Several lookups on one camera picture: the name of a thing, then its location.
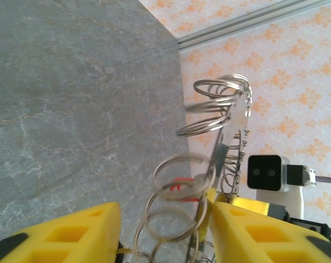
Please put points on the red key tag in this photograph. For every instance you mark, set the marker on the red key tag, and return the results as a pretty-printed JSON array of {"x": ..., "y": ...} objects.
[{"x": 183, "y": 180}]

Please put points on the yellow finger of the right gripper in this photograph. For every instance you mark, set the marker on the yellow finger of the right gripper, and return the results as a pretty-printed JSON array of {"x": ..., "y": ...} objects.
[
  {"x": 212, "y": 195},
  {"x": 250, "y": 205}
]

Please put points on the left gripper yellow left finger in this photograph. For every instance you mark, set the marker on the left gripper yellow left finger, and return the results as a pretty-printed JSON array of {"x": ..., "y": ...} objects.
[{"x": 58, "y": 235}]

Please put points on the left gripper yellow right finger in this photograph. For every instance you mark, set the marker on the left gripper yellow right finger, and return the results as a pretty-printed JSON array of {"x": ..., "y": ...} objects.
[{"x": 263, "y": 241}]

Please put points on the aluminium frame post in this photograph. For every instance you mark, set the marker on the aluminium frame post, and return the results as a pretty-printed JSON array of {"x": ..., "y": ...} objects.
[{"x": 236, "y": 25}]

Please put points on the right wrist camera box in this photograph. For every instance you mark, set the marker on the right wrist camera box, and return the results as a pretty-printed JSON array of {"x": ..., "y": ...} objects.
[{"x": 263, "y": 172}]

